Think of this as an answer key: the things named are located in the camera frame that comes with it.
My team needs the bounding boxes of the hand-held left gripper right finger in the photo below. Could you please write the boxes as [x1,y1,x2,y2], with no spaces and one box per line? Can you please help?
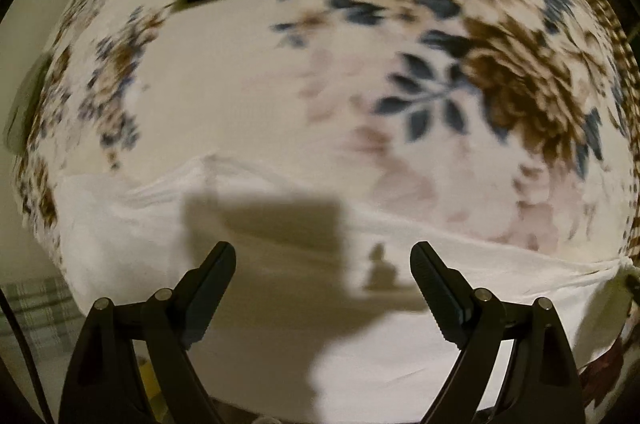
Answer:
[409,241,586,424]

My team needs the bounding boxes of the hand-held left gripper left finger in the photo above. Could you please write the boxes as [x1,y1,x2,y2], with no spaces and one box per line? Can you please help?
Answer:
[59,241,237,424]

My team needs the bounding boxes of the plaid cloth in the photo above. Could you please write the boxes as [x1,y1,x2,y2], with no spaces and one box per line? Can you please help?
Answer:
[0,276,86,356]

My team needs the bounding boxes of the floral printed blanket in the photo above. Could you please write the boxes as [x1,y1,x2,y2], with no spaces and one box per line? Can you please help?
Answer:
[12,0,640,411]

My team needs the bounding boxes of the black cable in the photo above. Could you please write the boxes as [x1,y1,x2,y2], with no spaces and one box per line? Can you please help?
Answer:
[0,288,55,424]

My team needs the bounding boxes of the grey-green cloth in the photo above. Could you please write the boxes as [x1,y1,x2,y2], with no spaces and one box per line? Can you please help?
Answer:
[2,56,47,155]

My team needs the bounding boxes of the white pants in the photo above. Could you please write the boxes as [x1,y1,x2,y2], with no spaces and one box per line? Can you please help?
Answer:
[50,153,637,424]

